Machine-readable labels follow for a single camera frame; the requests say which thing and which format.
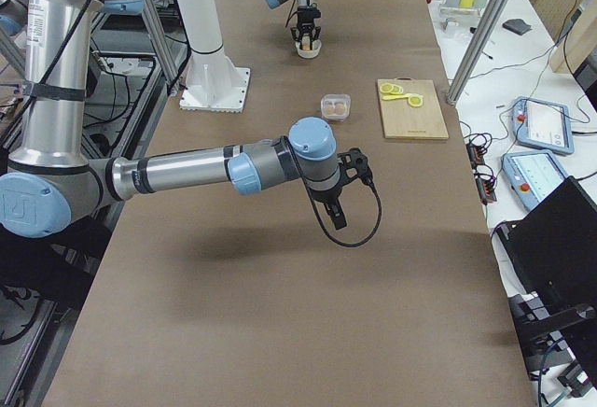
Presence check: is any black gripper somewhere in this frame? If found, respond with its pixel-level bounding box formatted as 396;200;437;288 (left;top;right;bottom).
311;180;347;231
291;6;321;47

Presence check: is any blue teach pendant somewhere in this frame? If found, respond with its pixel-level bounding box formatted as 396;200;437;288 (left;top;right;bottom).
503;149;568;211
512;97;575;155

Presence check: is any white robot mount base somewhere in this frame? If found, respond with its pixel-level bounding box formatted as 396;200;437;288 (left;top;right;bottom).
176;0;250;113

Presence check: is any blue teach pendant far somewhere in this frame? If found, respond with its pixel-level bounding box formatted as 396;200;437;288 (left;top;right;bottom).
512;97;575;155

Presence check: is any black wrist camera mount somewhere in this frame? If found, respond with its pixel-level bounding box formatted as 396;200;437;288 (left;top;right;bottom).
338;147;374;188

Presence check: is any yellow plastic knife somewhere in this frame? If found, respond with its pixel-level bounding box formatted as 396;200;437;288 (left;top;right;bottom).
382;93;411;101

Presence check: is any lemon slice upper left pair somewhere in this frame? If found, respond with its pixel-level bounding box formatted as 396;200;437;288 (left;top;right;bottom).
379;82;395;94

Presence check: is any lemon slice top right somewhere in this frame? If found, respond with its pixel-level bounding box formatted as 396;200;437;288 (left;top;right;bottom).
407;93;423;107

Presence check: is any blue teach pendant near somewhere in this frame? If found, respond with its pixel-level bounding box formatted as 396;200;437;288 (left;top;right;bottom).
503;149;568;211

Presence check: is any aluminium frame post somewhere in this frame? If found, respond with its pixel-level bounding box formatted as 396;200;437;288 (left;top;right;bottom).
446;0;508;105

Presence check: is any wooden cutting board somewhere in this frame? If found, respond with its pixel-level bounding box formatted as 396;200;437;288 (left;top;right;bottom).
377;78;449;140

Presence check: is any white bowl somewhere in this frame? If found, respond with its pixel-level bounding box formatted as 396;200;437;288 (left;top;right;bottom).
295;39;322;59

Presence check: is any black monitor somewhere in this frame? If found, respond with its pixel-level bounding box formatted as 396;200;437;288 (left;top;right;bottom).
496;176;596;384

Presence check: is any clear plastic egg box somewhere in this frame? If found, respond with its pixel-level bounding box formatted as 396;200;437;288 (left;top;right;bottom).
320;94;351;121

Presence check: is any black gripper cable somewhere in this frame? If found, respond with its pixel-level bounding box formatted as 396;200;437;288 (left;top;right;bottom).
288;145;383;248

